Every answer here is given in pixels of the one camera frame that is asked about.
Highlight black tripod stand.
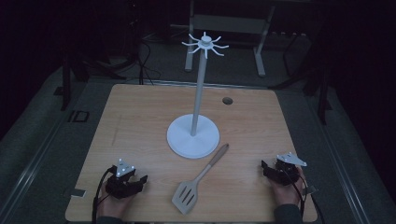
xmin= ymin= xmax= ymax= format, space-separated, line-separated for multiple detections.
xmin=269 ymin=66 xmax=332 ymax=126

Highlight white utensil stand with hooks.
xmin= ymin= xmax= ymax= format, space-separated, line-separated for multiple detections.
xmin=166 ymin=31 xmax=230 ymax=160

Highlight person's left hand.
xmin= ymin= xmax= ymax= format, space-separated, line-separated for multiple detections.
xmin=98 ymin=186 xmax=135 ymax=220

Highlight white metal desk frame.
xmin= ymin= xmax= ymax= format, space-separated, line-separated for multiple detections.
xmin=184 ymin=0 xmax=276 ymax=78

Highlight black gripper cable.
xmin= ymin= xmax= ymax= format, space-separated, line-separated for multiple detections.
xmin=281 ymin=167 xmax=326 ymax=224
xmin=91 ymin=166 xmax=118 ymax=224

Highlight grey tape piece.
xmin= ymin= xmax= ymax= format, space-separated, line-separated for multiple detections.
xmin=70 ymin=188 xmax=87 ymax=199
xmin=301 ymin=185 xmax=319 ymax=196

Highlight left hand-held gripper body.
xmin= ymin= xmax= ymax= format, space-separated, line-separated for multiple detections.
xmin=105 ymin=158 xmax=142 ymax=200

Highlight person's right hand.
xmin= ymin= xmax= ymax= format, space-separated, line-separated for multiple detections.
xmin=269 ymin=166 xmax=308 ymax=207

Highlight black metal stand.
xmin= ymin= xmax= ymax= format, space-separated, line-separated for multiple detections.
xmin=53 ymin=52 xmax=125 ymax=112

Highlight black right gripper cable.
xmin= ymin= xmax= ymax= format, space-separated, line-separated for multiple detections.
xmin=281 ymin=167 xmax=326 ymax=224

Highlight black floor cables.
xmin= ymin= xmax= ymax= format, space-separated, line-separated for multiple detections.
xmin=134 ymin=18 xmax=163 ymax=86

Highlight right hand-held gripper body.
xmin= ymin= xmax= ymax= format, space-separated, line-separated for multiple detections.
xmin=270 ymin=151 xmax=308 ymax=187

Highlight slotted spatula with wooden handle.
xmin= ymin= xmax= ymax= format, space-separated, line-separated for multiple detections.
xmin=171 ymin=143 xmax=230 ymax=216

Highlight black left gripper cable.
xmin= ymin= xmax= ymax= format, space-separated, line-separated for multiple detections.
xmin=91 ymin=166 xmax=118 ymax=224

